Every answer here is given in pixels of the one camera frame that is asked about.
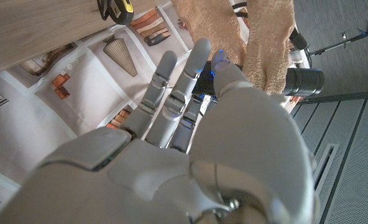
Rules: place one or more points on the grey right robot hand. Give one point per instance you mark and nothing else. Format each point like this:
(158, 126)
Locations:
(171, 180)

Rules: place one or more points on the black tripod stand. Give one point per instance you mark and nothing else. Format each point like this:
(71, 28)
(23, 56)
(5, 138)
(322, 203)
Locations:
(352, 39)

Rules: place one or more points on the printed bookshelf backdrop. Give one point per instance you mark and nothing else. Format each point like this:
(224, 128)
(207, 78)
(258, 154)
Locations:
(78, 87)

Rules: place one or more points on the yellow measuring tape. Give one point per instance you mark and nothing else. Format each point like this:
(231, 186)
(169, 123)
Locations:
(117, 11)

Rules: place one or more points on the beige stocking cloth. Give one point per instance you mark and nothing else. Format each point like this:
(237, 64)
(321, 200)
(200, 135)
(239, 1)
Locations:
(268, 46)

